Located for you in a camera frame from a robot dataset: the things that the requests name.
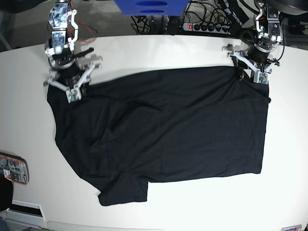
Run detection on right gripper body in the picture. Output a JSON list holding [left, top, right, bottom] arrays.
[[43, 54, 101, 99]]

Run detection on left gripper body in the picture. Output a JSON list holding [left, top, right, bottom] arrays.
[[222, 44, 280, 84]]

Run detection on black T-shirt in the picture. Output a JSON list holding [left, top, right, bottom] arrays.
[[47, 66, 271, 206]]

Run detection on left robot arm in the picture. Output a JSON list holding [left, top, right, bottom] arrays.
[[223, 0, 284, 85]]

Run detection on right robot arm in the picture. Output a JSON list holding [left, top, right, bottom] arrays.
[[44, 0, 101, 103]]

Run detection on white power strip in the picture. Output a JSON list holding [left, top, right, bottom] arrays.
[[182, 23, 230, 35]]

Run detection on black power adapter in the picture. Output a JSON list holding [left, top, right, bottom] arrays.
[[165, 16, 182, 35]]

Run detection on blue plastic crate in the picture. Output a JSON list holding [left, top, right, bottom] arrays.
[[114, 0, 189, 16]]

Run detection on orange clear parts box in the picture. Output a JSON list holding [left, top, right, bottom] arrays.
[[0, 152, 29, 185]]

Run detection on black chair back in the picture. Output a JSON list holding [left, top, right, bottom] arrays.
[[0, 177, 13, 211]]

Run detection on small card at edge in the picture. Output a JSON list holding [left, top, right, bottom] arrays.
[[281, 224, 302, 231]]

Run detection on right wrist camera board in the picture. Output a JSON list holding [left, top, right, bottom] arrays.
[[66, 89, 81, 103]]

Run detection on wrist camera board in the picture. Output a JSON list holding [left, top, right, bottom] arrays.
[[66, 89, 81, 103], [258, 73, 268, 85]]

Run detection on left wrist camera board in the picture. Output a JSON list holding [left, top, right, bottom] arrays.
[[258, 73, 268, 85]]

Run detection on tangled black cables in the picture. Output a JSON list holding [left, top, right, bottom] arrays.
[[131, 14, 167, 35]]

